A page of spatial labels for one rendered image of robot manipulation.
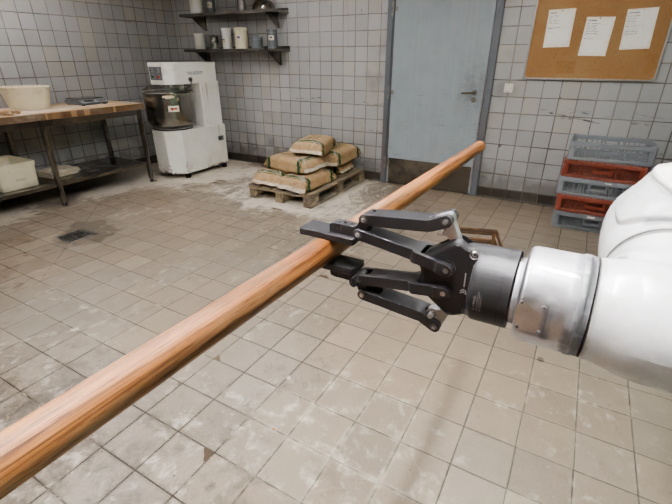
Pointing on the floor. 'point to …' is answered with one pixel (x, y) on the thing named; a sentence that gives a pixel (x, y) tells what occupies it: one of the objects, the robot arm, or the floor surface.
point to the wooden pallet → (311, 190)
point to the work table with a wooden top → (61, 112)
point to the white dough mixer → (185, 117)
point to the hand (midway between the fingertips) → (331, 246)
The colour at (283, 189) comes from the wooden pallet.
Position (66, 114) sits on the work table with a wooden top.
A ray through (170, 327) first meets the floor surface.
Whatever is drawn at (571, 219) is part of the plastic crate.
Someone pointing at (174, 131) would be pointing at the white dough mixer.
